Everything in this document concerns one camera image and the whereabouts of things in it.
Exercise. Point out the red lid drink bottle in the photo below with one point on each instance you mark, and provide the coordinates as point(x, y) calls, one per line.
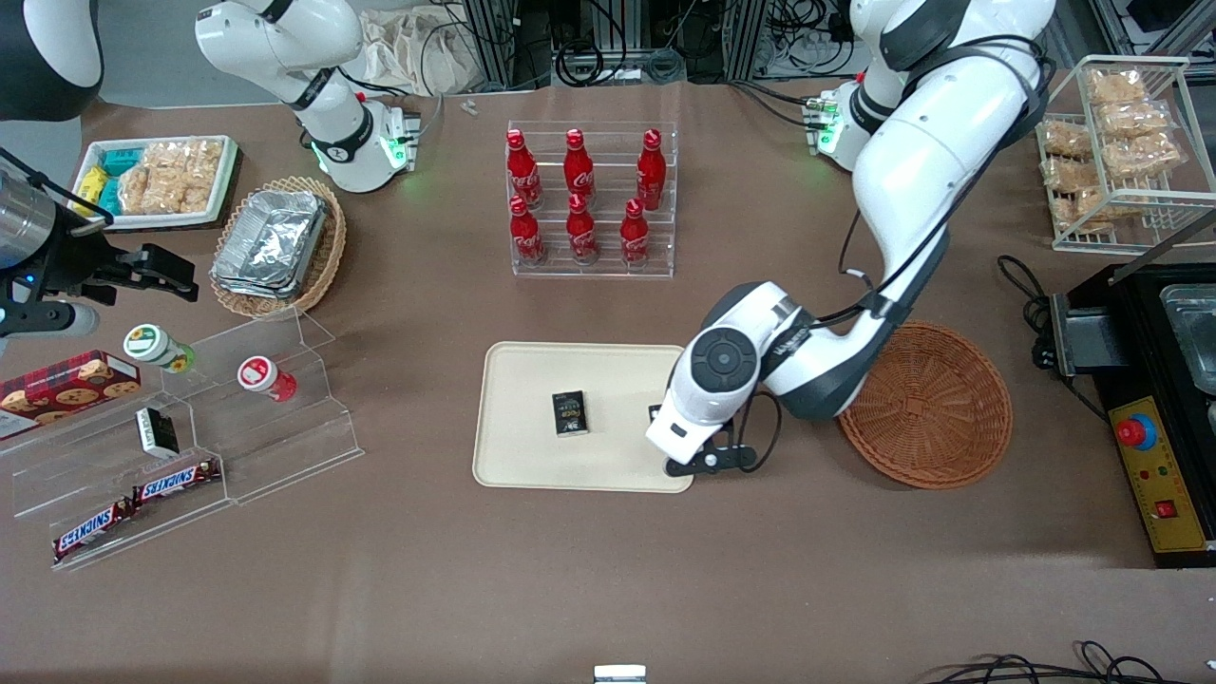
point(261, 375)

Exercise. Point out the small white device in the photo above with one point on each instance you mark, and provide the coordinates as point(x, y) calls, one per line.
point(619, 674)

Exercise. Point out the teal snack packet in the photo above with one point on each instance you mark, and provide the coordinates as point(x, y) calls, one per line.
point(109, 197)
point(121, 161)

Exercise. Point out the light oval wicker basket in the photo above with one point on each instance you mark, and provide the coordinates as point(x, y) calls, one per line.
point(328, 256)

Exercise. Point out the small black box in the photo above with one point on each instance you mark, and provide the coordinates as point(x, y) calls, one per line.
point(570, 414)

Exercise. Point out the yellow emergency stop box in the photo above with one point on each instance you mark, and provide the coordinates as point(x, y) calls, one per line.
point(1164, 475)

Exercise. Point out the brown round wicker basket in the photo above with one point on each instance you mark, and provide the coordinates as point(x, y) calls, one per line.
point(936, 408)

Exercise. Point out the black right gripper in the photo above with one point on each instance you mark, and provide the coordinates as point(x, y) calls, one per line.
point(78, 263)

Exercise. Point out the black and white carton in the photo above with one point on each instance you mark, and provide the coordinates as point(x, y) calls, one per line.
point(157, 432)

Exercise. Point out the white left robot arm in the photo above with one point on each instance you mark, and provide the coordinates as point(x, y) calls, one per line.
point(931, 161)

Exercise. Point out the rice cracker snack pack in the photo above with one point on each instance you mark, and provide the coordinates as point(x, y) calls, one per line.
point(1072, 174)
point(1142, 155)
point(1066, 140)
point(1102, 207)
point(195, 166)
point(147, 190)
point(1113, 87)
point(1132, 119)

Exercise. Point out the clear acrylic bottle rack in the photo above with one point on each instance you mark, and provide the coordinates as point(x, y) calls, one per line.
point(608, 271)

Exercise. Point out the red cola bottle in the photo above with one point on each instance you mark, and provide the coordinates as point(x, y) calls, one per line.
point(579, 171)
point(651, 176)
point(635, 239)
point(523, 176)
point(581, 236)
point(526, 237)

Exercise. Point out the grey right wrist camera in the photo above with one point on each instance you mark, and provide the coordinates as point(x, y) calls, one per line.
point(52, 319)

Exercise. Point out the black equipment box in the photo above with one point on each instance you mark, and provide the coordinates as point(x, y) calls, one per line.
point(1140, 332)

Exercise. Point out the green lid drink bottle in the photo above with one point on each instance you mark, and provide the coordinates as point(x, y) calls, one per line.
point(152, 345)

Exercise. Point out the steel pan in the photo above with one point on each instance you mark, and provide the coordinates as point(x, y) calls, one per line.
point(1192, 332)

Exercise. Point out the clear acrylic stepped shelf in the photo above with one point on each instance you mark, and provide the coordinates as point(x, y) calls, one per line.
point(285, 446)

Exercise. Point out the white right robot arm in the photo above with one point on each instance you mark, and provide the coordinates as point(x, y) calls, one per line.
point(334, 123)

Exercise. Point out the white rectangular snack tray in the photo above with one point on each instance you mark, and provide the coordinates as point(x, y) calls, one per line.
point(223, 185)

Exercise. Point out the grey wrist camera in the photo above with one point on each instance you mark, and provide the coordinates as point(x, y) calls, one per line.
point(52, 319)
point(708, 462)

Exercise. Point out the beige plastic tray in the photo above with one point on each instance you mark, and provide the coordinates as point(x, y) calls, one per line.
point(532, 456)

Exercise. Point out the stacked aluminium foil containers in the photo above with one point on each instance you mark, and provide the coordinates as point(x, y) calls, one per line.
point(271, 242)

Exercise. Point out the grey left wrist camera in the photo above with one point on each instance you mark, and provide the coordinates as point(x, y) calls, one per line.
point(708, 462)

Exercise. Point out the aluminium frame post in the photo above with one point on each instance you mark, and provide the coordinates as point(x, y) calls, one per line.
point(746, 33)
point(492, 38)

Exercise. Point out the beige cloth bag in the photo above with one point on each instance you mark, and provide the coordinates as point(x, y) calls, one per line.
point(418, 52)

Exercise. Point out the red cookie box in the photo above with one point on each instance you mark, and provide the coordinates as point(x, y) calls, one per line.
point(66, 389)

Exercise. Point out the yellow snack packet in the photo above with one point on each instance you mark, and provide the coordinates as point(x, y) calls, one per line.
point(90, 184)

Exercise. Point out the Snickers chocolate bar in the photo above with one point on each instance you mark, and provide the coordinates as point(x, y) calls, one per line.
point(93, 530)
point(176, 481)

